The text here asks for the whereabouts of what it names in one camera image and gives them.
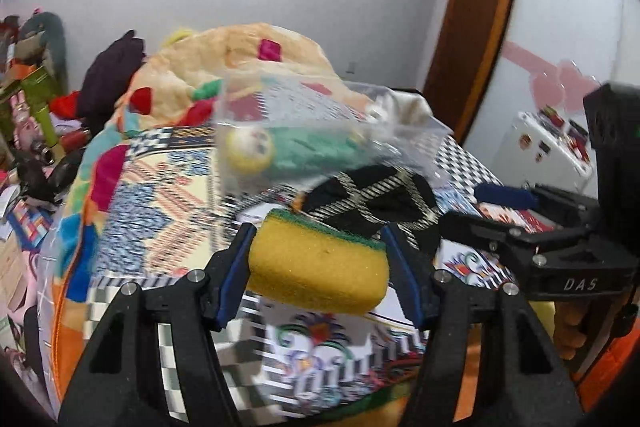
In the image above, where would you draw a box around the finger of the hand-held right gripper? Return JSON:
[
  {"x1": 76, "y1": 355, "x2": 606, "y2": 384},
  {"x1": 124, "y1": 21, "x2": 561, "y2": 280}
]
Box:
[
  {"x1": 472, "y1": 182, "x2": 601, "y2": 230},
  {"x1": 439, "y1": 209, "x2": 543, "y2": 275}
]

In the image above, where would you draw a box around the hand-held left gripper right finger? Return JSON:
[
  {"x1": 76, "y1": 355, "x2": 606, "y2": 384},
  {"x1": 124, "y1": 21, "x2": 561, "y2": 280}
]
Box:
[{"x1": 381, "y1": 223, "x2": 587, "y2": 427}]

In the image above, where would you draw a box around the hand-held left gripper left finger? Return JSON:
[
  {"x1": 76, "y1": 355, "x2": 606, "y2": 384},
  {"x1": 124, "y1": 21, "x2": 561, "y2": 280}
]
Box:
[{"x1": 57, "y1": 223, "x2": 257, "y2": 427}]

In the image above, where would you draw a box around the yellow sponge with green scrub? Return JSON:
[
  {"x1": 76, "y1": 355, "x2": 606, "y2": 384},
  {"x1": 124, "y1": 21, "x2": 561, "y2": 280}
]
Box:
[{"x1": 247, "y1": 207, "x2": 391, "y2": 314}]

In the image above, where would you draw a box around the clear plastic container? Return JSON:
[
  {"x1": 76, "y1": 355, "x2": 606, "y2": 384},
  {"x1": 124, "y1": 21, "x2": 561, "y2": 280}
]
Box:
[{"x1": 212, "y1": 69, "x2": 454, "y2": 198}]

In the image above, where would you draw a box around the person's right hand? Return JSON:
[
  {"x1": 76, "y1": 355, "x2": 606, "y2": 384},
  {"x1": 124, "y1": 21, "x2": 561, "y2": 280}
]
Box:
[{"x1": 552, "y1": 299, "x2": 590, "y2": 360}]

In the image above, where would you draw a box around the white case with stickers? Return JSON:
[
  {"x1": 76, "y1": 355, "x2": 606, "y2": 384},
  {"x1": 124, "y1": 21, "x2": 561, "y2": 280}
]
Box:
[{"x1": 492, "y1": 106, "x2": 597, "y2": 198}]

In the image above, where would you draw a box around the black cloth with cream stripes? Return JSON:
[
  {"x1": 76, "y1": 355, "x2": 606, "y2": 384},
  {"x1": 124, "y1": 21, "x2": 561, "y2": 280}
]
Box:
[{"x1": 299, "y1": 164, "x2": 442, "y2": 260}]

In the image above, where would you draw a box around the patterned bedspread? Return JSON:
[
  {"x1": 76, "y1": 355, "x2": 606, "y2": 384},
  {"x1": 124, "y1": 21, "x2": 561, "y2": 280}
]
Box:
[{"x1": 47, "y1": 124, "x2": 576, "y2": 424}]

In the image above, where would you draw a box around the yellow and white ball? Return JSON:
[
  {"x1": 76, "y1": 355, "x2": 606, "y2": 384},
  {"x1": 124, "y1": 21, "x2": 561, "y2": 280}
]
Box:
[{"x1": 223, "y1": 127, "x2": 277, "y2": 174}]

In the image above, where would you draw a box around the orange cloth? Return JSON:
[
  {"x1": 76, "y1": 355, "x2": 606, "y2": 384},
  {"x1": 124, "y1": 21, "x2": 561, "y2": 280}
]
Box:
[{"x1": 570, "y1": 332, "x2": 637, "y2": 410}]

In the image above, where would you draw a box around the sponge inside container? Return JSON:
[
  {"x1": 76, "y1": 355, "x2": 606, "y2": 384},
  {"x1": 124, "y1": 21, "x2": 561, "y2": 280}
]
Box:
[{"x1": 270, "y1": 127, "x2": 372, "y2": 175}]

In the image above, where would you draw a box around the orange fleece blanket with patches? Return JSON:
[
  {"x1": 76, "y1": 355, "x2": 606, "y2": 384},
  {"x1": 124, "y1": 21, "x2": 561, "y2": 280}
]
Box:
[{"x1": 65, "y1": 23, "x2": 383, "y2": 218}]

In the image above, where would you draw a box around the dark purple garment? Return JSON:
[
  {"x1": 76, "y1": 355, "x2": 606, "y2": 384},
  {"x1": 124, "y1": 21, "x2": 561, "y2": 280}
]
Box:
[{"x1": 77, "y1": 29, "x2": 149, "y2": 134}]

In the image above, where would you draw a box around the red cloth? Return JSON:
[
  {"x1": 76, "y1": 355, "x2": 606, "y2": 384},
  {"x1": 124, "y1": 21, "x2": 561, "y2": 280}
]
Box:
[{"x1": 49, "y1": 91, "x2": 82, "y2": 118}]

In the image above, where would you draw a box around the green box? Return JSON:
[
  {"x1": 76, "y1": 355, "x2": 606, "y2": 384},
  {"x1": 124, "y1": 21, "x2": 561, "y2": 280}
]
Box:
[{"x1": 19, "y1": 66, "x2": 62, "y2": 148}]

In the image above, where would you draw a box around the pink wall decoration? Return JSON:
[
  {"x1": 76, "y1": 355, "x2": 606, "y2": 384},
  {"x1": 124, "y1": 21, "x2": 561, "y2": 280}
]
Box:
[{"x1": 501, "y1": 39, "x2": 602, "y2": 114}]

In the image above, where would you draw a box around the brown wooden door frame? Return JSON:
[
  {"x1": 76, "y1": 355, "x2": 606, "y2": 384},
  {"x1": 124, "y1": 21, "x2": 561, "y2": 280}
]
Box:
[{"x1": 422, "y1": 0, "x2": 524, "y2": 144}]

